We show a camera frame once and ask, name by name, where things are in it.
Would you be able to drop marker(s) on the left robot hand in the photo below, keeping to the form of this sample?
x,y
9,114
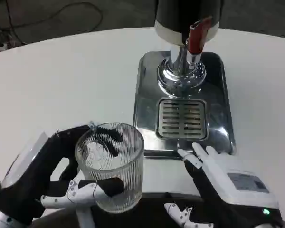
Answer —
x,y
38,164

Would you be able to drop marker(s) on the steel drip tray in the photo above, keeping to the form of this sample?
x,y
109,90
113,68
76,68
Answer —
x,y
147,111

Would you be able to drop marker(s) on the clear ribbed glass cup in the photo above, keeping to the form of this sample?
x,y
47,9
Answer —
x,y
130,175

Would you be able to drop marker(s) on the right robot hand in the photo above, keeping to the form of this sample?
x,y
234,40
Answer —
x,y
223,187

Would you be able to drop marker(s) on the steel drip tray grid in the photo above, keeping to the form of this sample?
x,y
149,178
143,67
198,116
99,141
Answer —
x,y
182,118

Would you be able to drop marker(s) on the black drink dispenser steel stand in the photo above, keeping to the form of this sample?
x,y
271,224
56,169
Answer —
x,y
173,16

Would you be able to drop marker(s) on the white power strip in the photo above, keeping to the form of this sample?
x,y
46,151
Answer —
x,y
0,44

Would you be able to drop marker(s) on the silver left robot forearm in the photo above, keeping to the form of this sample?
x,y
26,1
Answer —
x,y
2,219

